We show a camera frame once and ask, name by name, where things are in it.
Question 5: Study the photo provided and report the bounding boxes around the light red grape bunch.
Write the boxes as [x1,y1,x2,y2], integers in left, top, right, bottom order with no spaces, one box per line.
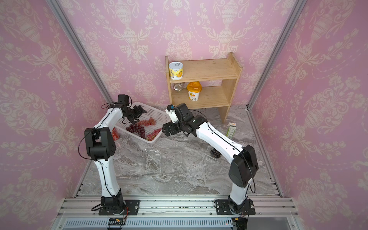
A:
[137,117,156,127]

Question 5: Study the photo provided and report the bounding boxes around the black grape bunch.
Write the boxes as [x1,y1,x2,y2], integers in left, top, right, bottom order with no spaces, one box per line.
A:
[210,149,221,159]

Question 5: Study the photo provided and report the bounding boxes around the clear plastic container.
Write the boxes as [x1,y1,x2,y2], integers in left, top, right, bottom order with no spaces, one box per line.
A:
[128,149,162,176]
[203,146,227,161]

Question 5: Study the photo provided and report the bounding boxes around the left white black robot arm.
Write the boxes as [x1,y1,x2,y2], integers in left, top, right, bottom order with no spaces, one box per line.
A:
[82,102,147,216]

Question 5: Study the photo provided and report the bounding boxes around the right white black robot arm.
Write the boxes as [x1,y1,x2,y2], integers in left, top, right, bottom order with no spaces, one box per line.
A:
[162,103,259,215]

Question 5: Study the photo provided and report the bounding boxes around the dark red grape bunch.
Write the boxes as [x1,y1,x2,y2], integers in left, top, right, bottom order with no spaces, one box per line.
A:
[126,123,146,139]

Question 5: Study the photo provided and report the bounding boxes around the white plastic basket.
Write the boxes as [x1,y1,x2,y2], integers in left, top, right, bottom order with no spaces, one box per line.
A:
[115,102,170,144]

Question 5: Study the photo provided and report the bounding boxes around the red soda can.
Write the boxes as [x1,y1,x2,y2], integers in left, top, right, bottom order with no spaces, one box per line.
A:
[112,127,120,141]

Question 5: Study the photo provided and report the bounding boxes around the pink red grape bunch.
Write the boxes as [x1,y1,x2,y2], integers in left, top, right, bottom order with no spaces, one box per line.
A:
[146,129,161,141]

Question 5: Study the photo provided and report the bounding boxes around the small glass jar on shelf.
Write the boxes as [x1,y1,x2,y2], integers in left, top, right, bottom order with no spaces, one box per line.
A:
[173,82,185,92]

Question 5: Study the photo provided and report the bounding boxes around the orange lid white cup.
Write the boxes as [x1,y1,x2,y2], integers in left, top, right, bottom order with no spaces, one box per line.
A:
[187,81,202,102]

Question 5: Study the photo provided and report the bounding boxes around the wooden two-tier shelf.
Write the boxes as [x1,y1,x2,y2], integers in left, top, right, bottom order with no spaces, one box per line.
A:
[165,52,243,124]

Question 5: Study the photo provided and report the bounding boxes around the green white milk carton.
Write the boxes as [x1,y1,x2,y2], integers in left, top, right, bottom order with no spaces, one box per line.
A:
[226,123,237,139]

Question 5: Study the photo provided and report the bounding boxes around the yellow white can on shelf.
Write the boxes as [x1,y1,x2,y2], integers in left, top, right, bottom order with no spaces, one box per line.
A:
[168,61,184,81]

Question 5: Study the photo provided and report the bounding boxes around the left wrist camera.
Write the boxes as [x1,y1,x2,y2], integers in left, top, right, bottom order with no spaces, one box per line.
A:
[117,94,131,107]

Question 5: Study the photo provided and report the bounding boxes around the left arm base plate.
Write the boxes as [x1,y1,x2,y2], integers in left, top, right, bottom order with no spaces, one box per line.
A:
[98,200,140,216]

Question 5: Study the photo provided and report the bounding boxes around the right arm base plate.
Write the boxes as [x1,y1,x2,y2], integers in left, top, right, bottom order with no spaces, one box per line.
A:
[214,198,255,216]

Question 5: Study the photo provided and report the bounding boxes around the aluminium rail frame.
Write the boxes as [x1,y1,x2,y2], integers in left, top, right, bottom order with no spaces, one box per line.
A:
[52,195,302,230]

